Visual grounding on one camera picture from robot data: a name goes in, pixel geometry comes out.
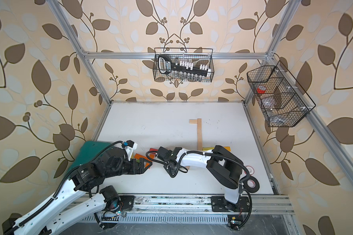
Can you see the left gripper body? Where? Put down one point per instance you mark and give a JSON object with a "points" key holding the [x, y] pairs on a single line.
{"points": [[127, 167]]}

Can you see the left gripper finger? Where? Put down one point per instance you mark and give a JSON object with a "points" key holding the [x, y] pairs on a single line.
{"points": [[141, 170], [142, 163]]}

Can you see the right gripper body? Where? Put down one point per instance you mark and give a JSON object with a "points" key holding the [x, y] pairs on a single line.
{"points": [[168, 170]]}

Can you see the wood long block vertical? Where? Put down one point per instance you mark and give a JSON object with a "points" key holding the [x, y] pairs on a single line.
{"points": [[200, 145]]}

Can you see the yellow-green long block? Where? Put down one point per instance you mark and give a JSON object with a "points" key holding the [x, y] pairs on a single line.
{"points": [[208, 148]]}

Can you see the wood long block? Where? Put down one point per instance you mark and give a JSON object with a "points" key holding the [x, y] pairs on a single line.
{"points": [[200, 136], [199, 124]]}

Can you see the wood small block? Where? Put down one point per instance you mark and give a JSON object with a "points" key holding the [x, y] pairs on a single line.
{"points": [[193, 121]]}

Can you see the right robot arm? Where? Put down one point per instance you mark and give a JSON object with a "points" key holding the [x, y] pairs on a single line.
{"points": [[225, 167]]}

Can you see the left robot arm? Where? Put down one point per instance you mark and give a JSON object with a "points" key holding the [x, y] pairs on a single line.
{"points": [[79, 193]]}

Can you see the orange long block flat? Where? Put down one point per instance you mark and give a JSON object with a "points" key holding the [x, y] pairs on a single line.
{"points": [[138, 157]]}

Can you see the red tape roll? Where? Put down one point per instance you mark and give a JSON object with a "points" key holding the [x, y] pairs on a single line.
{"points": [[250, 169]]}

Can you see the black tape roll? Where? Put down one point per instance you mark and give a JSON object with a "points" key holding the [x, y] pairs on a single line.
{"points": [[251, 184]]}

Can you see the black socket tool set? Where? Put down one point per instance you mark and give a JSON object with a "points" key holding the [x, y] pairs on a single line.
{"points": [[167, 66]]}

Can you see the red cup in basket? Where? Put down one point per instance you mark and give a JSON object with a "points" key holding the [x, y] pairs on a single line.
{"points": [[261, 89]]}

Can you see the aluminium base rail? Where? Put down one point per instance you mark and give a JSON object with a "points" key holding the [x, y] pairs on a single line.
{"points": [[195, 208]]}

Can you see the back wire basket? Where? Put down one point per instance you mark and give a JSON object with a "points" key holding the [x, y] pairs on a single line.
{"points": [[198, 56]]}

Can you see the side wire basket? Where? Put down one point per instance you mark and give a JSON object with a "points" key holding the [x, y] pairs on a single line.
{"points": [[285, 102]]}

